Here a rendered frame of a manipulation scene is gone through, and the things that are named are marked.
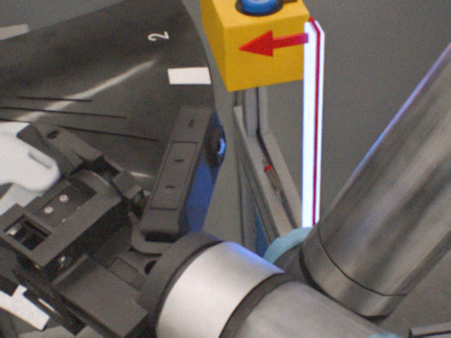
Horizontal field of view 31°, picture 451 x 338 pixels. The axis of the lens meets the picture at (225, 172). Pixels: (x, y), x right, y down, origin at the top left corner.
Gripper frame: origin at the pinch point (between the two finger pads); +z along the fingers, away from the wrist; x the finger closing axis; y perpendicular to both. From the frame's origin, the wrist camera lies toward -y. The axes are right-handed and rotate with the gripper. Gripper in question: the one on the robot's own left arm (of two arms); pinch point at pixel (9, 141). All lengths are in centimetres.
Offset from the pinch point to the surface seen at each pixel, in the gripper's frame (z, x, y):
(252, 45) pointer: -6.2, 1.8, -19.5
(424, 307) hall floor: 10, 128, -83
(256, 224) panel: 14, 55, -37
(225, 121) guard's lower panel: 45, 69, -62
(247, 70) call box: 8.8, 20.6, -33.8
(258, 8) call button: 8.9, 14.1, -37.0
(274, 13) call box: 7.5, 14.7, -37.9
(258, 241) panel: 14, 58, -36
